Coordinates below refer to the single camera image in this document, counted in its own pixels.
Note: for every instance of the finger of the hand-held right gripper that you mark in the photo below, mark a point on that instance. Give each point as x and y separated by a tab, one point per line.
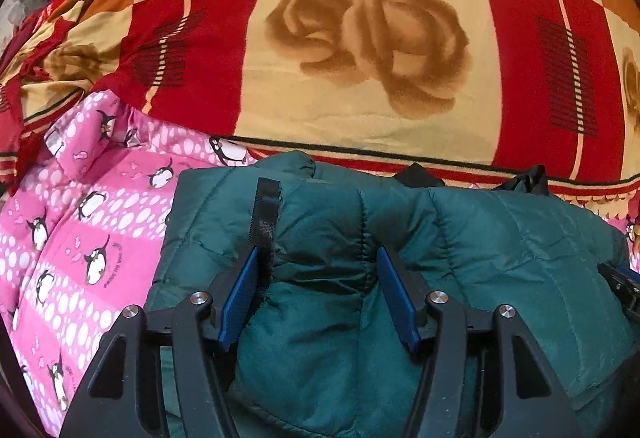
617	285

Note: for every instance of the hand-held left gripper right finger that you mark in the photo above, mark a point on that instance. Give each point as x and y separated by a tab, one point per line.
400	303

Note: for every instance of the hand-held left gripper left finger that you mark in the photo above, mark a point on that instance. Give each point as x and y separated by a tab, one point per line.
235	303

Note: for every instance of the green puffer jacket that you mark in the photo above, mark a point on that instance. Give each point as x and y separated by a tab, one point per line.
500	258

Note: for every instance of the pink penguin bedsheet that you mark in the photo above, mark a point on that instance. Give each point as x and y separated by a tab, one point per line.
90	228

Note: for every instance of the rose printed blanket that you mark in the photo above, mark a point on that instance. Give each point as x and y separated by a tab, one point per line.
380	43

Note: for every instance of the red patterned cloth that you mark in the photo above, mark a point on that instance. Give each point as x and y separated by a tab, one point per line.
27	40

